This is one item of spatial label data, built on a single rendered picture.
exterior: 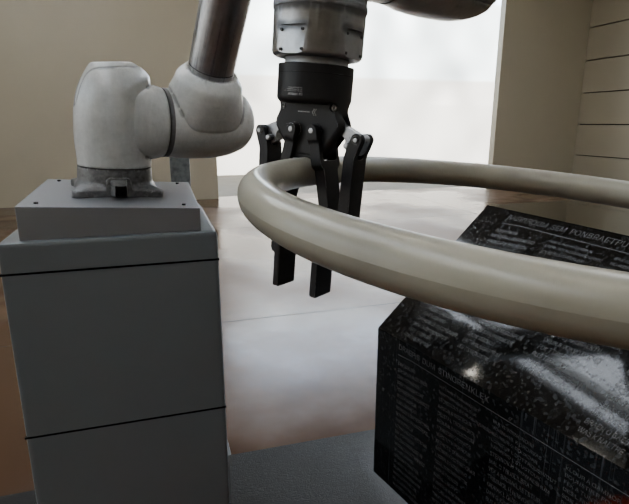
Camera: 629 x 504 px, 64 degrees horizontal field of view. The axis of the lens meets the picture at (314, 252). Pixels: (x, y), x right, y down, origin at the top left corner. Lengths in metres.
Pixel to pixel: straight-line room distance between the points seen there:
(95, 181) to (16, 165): 6.12
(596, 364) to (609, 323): 0.57
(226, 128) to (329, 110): 0.71
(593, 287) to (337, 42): 0.35
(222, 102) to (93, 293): 0.48
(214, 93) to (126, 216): 0.33
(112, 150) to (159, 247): 0.23
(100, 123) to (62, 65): 6.04
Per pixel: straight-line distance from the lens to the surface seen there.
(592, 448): 0.74
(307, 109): 0.53
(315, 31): 0.49
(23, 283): 1.09
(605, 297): 0.22
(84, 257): 1.06
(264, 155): 0.56
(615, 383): 0.77
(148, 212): 1.05
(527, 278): 0.21
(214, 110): 1.17
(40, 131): 7.19
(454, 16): 0.64
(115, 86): 1.15
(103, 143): 1.15
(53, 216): 1.07
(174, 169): 2.20
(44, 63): 7.20
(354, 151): 0.49
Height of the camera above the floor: 1.01
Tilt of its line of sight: 14 degrees down
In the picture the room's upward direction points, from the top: straight up
